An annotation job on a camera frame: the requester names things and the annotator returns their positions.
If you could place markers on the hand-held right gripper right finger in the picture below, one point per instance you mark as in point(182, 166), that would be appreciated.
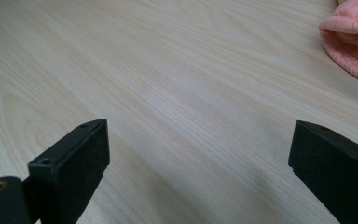
point(338, 174)

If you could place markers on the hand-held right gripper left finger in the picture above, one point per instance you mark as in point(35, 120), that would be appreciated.
point(68, 180)

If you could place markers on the salmon pink knitted hat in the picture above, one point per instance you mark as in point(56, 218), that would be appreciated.
point(352, 37)

